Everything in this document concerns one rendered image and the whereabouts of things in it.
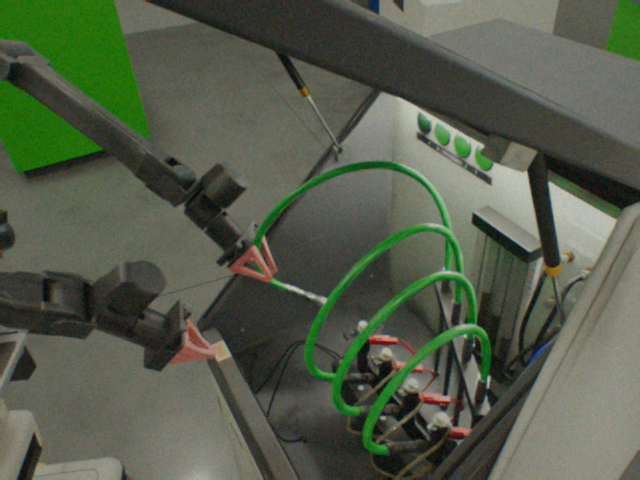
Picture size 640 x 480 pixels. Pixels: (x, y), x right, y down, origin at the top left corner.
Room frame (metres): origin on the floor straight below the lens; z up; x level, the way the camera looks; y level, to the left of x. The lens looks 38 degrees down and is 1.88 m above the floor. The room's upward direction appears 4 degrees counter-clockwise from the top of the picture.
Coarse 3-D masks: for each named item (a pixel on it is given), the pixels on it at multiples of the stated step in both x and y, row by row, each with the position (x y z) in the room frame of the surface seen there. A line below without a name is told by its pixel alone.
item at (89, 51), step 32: (0, 0) 3.49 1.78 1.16; (32, 0) 3.56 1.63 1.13; (64, 0) 3.64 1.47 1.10; (96, 0) 3.72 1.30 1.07; (0, 32) 3.46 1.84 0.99; (32, 32) 3.53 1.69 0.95; (64, 32) 3.61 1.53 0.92; (96, 32) 3.70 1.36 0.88; (64, 64) 3.58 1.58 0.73; (96, 64) 3.67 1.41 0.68; (128, 64) 3.76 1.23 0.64; (0, 96) 3.39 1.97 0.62; (96, 96) 3.64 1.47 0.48; (128, 96) 3.73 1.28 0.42; (0, 128) 3.36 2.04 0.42; (32, 128) 3.44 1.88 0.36; (64, 128) 3.52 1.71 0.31; (32, 160) 3.40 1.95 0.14; (64, 160) 3.49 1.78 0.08
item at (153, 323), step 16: (176, 304) 0.62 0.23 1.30; (144, 320) 0.57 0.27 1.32; (160, 320) 0.58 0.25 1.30; (176, 320) 0.58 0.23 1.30; (128, 336) 0.56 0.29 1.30; (144, 336) 0.56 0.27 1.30; (160, 336) 0.56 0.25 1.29; (176, 336) 0.56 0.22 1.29; (144, 352) 0.58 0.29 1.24; (160, 352) 0.56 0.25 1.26
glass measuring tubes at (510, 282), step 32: (480, 224) 0.80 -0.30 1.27; (512, 224) 0.78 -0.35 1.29; (480, 256) 0.81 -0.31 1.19; (512, 256) 0.74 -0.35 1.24; (480, 288) 0.82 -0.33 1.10; (512, 288) 0.72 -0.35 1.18; (480, 320) 0.78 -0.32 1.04; (512, 320) 0.71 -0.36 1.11; (480, 352) 0.76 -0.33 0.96; (512, 352) 0.72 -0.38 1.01
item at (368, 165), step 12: (348, 168) 0.80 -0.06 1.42; (360, 168) 0.80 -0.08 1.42; (372, 168) 0.80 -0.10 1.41; (384, 168) 0.80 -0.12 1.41; (396, 168) 0.80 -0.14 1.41; (408, 168) 0.81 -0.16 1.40; (312, 180) 0.80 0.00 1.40; (324, 180) 0.80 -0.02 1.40; (420, 180) 0.80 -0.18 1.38; (300, 192) 0.79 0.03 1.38; (432, 192) 0.81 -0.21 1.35; (288, 204) 0.79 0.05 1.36; (444, 204) 0.81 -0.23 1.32; (276, 216) 0.79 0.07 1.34; (444, 216) 0.81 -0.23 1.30; (264, 228) 0.79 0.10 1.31
